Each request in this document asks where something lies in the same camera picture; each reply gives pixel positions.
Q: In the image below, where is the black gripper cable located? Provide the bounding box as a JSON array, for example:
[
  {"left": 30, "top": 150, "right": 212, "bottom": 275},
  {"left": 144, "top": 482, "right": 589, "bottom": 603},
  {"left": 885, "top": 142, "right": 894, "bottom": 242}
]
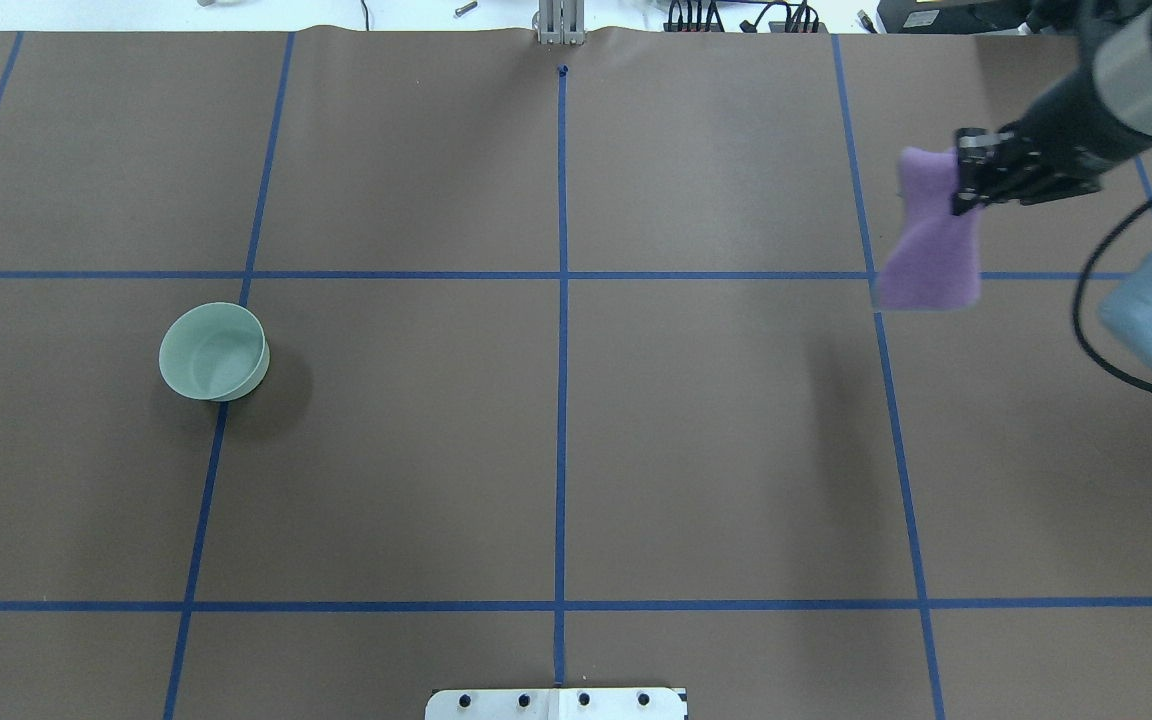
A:
[{"left": 1070, "top": 165, "right": 1152, "bottom": 409}]

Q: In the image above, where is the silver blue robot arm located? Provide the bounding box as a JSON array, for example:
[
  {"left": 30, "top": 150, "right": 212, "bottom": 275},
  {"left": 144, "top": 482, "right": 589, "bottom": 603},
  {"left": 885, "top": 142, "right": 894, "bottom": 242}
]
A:
[{"left": 950, "top": 1, "right": 1152, "bottom": 395}]

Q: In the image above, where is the purple microfiber cloth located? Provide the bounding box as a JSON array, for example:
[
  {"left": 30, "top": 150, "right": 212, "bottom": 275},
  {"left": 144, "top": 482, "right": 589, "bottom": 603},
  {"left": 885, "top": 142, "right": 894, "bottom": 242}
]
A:
[{"left": 874, "top": 147, "right": 980, "bottom": 313}]

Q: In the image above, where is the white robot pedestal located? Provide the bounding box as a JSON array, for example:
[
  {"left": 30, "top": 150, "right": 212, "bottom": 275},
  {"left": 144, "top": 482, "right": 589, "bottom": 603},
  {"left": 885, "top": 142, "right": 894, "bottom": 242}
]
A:
[{"left": 424, "top": 687, "right": 690, "bottom": 719}]

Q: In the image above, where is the light green bowl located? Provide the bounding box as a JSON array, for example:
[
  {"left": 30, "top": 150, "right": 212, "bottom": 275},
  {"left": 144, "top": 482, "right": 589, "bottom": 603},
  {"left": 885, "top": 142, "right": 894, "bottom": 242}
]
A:
[{"left": 157, "top": 302, "right": 271, "bottom": 404}]

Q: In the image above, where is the aluminium frame post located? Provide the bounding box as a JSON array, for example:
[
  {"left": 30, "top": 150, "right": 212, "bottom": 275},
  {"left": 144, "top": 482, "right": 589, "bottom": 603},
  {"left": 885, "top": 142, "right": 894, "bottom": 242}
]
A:
[{"left": 532, "top": 0, "right": 588, "bottom": 46}]

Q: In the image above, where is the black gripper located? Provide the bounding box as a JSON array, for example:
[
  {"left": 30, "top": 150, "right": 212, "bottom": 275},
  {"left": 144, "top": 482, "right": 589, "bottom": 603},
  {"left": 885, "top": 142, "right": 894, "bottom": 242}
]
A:
[{"left": 950, "top": 70, "right": 1142, "bottom": 217}]

